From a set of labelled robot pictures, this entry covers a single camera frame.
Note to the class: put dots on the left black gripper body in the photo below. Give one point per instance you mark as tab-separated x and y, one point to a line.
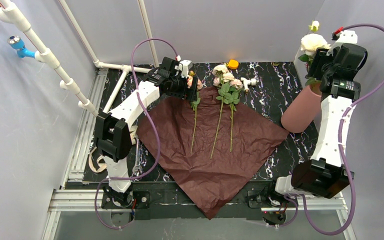
185	87

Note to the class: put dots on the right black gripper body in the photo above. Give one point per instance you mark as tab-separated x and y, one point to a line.
317	62

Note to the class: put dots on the peach pink rose stem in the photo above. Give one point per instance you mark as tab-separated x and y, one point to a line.
194	104

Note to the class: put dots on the white rose flower stem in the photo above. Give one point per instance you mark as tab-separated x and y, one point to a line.
310	43

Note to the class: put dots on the pale pink rose stem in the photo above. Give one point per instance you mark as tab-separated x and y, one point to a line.
224	85

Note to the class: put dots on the small pink rose stem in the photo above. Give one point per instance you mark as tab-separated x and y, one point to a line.
235	87

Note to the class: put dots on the maroon wrapping paper sheet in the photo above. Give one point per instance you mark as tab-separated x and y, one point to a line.
209	183

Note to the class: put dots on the cream ribbon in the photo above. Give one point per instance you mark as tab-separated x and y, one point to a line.
98	165

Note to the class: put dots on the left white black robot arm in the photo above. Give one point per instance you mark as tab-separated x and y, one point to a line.
113	133

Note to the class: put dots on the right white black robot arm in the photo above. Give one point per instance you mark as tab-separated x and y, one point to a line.
325	175

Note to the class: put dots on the pink cylindrical vase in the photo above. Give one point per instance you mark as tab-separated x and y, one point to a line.
303	109

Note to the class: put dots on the small orange yellow cap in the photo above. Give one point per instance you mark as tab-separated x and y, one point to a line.
233	64

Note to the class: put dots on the white pipe tee fitting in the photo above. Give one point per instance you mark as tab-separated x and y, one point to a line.
247	83

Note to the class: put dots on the blue pipe fitting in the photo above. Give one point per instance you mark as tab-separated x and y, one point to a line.
18	44

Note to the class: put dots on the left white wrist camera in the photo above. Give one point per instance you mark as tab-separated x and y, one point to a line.
182	67

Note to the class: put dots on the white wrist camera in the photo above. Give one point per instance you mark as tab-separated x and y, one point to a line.
342	36
182	67

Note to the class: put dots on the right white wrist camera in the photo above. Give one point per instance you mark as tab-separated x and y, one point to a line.
342	36

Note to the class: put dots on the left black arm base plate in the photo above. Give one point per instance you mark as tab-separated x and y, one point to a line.
130	200

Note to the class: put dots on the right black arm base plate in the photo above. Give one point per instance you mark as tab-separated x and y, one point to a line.
265	198

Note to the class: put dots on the aluminium rail frame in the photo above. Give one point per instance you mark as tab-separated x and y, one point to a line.
278	83

